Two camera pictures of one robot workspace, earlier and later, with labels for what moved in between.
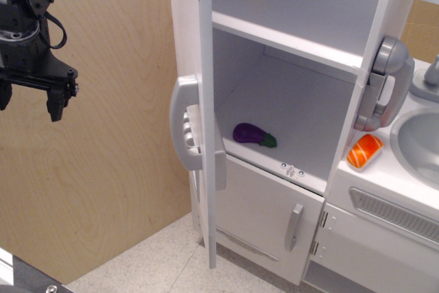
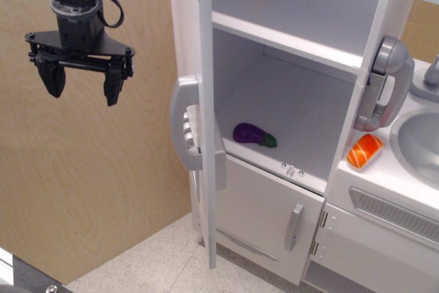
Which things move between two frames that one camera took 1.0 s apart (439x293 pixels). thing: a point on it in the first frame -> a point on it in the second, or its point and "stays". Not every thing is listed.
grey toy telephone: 389,86 stays
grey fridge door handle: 185,92 stays
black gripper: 31,62 -> 81,42
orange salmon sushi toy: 364,152 stays
